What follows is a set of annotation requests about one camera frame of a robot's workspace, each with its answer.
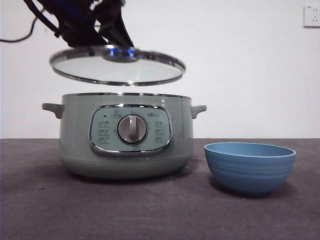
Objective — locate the blue ribbed bowl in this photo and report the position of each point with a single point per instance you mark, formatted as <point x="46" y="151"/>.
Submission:
<point x="250" y="172"/>

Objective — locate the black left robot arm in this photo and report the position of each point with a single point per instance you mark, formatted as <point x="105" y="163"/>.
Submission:
<point x="75" y="12"/>

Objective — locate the pale green electric steamer pot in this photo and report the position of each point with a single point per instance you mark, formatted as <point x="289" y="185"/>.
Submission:
<point x="75" y="140"/>

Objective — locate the glass lid with green knob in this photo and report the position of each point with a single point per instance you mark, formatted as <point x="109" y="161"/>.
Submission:
<point x="87" y="67"/>

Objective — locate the white wall socket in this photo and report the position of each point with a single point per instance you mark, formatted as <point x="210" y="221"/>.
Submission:
<point x="312" y="16"/>

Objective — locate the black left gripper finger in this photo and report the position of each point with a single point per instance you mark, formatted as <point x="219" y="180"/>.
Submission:
<point x="120" y="30"/>
<point x="80" y="37"/>

